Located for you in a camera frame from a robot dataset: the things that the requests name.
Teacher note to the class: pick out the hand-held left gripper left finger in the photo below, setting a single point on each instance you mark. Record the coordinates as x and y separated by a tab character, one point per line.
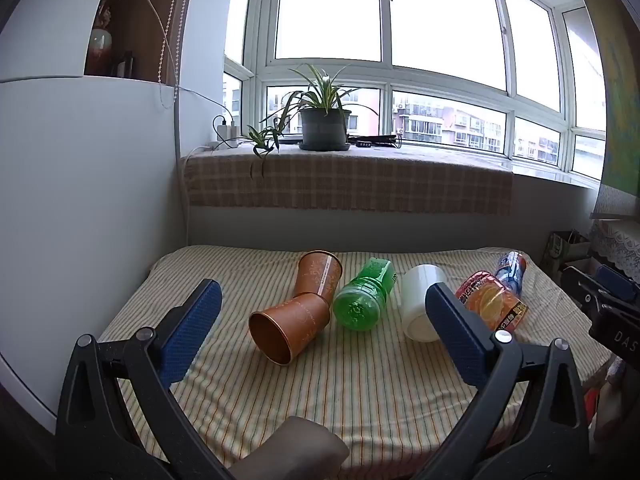
192	330

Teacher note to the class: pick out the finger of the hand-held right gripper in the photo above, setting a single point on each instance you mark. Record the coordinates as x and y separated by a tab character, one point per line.
582	287
616	282

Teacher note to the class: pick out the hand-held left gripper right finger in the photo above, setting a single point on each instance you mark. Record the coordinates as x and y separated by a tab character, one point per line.
460	335

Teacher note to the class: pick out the white plastic cup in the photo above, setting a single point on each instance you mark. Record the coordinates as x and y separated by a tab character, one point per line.
417	300

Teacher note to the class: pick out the brown patterned cup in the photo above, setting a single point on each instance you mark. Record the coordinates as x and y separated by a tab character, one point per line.
317	272
292	327

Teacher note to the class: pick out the white lace cloth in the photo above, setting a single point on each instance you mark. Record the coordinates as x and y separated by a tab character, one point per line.
617	242

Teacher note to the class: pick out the green cardboard box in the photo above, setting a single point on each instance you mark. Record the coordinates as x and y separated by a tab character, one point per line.
562	250

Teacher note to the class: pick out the green plastic bottle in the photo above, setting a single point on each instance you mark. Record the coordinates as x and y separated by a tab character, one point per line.
362	295

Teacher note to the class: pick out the striped table cloth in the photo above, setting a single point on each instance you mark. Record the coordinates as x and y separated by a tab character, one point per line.
350	390

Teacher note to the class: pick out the grey brown cushion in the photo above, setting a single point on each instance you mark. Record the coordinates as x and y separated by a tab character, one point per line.
295	452

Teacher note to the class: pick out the white cabinet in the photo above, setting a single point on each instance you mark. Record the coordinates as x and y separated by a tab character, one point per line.
75	185

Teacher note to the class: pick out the checked windowsill cloth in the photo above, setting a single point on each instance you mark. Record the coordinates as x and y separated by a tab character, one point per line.
350	180

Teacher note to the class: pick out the white power adapter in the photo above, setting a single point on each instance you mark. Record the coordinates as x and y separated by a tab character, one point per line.
227	136

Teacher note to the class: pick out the black device on windowsill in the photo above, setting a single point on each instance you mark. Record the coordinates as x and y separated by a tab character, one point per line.
375	141

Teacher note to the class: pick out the spider plant in grey pot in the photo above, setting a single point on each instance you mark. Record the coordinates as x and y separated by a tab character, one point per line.
324	127

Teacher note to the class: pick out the white framed window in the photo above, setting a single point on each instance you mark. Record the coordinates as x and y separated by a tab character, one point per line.
390	70

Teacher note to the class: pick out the ceramic vase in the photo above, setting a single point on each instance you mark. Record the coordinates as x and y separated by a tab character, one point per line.
99	45

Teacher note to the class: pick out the yellow green wall painting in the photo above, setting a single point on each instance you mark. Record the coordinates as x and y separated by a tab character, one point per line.
617	85

